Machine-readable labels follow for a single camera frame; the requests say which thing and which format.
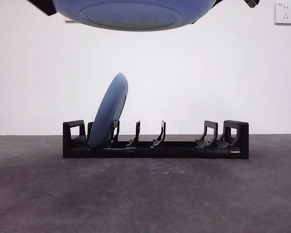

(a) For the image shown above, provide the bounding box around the light green round plate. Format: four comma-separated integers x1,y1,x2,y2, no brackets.
52,0,219,33

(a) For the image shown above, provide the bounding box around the black plastic plate rack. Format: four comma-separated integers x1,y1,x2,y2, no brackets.
62,119,250,160

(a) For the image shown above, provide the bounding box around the blue round plate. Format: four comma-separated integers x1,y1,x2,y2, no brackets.
88,72,129,149

